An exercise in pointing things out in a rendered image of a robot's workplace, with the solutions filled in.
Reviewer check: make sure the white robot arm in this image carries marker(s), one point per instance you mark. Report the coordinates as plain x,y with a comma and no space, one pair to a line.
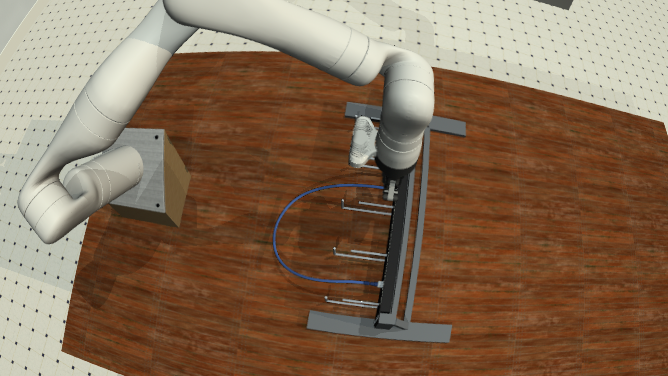
116,90

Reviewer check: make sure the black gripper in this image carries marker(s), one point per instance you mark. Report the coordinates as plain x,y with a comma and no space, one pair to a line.
393,177

